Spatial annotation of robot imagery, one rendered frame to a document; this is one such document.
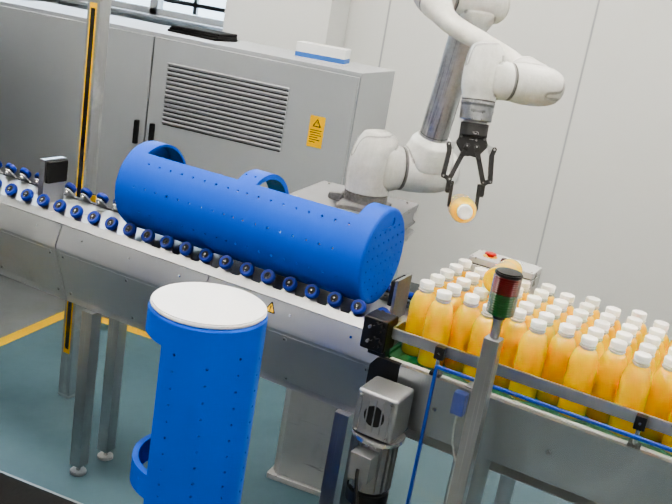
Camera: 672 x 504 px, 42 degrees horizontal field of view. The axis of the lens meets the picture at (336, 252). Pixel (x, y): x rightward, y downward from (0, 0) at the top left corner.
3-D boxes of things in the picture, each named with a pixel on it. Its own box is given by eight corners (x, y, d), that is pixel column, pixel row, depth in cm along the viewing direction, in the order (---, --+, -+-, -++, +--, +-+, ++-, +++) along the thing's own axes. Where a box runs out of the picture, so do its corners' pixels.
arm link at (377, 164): (338, 183, 313) (348, 122, 307) (386, 188, 318) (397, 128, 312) (350, 195, 298) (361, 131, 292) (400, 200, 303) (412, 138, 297)
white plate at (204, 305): (245, 281, 227) (244, 285, 227) (138, 281, 214) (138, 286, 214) (284, 324, 203) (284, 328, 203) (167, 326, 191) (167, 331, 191)
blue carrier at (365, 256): (169, 214, 302) (173, 133, 292) (397, 287, 266) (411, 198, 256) (112, 234, 278) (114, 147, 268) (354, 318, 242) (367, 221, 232)
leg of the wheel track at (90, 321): (77, 466, 318) (91, 305, 300) (89, 472, 316) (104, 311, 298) (66, 472, 313) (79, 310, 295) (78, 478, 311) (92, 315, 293)
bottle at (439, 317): (418, 367, 226) (431, 300, 221) (415, 356, 233) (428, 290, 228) (444, 370, 227) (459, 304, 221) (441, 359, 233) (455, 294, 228)
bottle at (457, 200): (460, 188, 245) (465, 192, 227) (477, 206, 246) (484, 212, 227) (442, 205, 246) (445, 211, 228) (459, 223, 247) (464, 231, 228)
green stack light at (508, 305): (490, 305, 201) (495, 285, 200) (517, 313, 198) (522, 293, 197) (481, 312, 196) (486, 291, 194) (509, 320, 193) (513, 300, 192)
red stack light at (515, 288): (495, 285, 200) (499, 268, 199) (522, 293, 197) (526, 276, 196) (486, 291, 194) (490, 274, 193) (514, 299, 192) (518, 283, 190)
